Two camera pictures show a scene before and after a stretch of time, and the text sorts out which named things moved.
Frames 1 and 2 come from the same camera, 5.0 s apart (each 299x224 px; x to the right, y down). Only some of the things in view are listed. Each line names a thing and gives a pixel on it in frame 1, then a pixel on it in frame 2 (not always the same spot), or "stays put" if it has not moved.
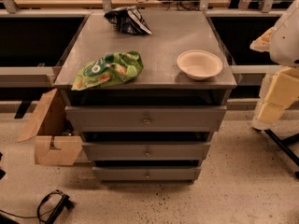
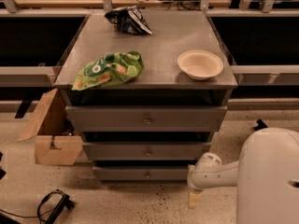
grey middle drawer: (146, 150) stays put
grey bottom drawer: (147, 173) stays put
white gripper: (286, 39) → (195, 180)
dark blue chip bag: (129, 19) stays put
